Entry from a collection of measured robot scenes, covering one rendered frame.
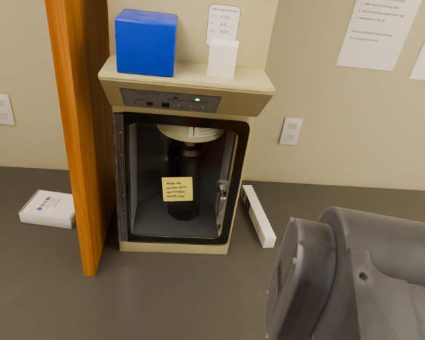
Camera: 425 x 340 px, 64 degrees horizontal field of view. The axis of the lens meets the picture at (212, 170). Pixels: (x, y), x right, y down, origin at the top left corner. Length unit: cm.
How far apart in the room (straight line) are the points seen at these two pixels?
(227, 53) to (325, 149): 87
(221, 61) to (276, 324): 54
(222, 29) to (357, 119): 82
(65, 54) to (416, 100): 122
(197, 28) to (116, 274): 66
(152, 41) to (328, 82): 82
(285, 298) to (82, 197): 69
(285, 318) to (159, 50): 52
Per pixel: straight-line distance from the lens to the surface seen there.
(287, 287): 16
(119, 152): 82
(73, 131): 73
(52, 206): 118
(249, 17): 72
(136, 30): 62
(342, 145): 145
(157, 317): 92
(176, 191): 87
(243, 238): 112
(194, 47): 73
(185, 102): 69
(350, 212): 16
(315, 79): 128
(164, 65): 63
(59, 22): 66
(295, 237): 16
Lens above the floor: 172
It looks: 33 degrees down
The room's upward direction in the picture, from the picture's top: 8 degrees clockwise
